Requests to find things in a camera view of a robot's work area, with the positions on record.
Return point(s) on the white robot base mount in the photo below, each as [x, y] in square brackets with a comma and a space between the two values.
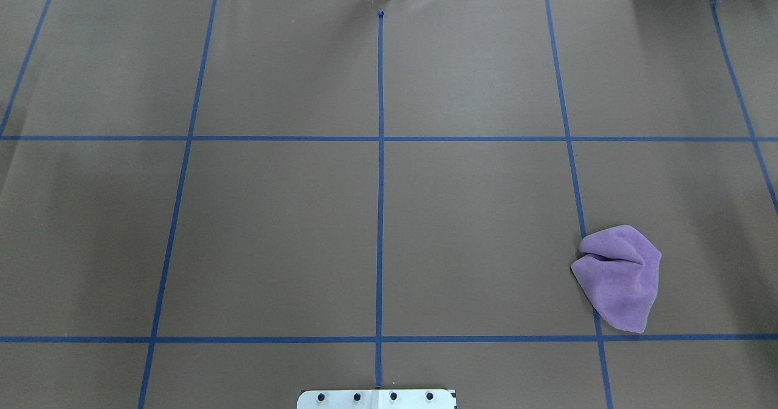
[378, 398]

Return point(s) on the purple microfiber cloth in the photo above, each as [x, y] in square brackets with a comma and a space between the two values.
[619, 274]

